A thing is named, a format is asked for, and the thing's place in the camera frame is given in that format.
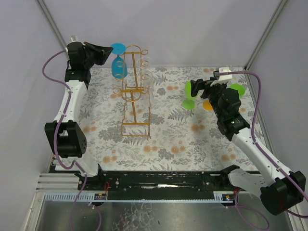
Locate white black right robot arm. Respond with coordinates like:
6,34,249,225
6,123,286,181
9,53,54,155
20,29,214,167
185,77,306,215

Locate gold wire wine glass rack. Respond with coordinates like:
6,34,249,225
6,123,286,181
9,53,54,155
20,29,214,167
114,45,151,137

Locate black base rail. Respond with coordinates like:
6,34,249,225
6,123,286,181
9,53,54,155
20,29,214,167
75,170,235,202

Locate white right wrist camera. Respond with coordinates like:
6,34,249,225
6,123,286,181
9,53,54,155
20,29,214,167
211,66,232,86

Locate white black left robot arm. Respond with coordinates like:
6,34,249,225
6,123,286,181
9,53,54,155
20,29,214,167
44,41,113,177

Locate blue plastic wine glass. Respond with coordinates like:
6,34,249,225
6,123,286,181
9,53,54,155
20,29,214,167
111,43,128,80

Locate orange plastic wine glass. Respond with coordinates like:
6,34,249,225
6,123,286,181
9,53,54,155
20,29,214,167
203,100,213,111

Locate floral patterned table mat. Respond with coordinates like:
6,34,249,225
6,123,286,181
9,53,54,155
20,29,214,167
79,67,256,171

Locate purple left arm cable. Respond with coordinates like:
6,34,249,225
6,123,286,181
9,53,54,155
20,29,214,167
42,49,103,231

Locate green plastic wine glass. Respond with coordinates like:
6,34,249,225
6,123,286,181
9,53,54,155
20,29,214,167
229,83,245,99
182,81,196,110

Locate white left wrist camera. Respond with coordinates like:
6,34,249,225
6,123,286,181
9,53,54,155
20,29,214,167
68,35,83,47

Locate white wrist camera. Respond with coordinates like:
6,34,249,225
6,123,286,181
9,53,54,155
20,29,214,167
211,66,232,86
68,35,83,47

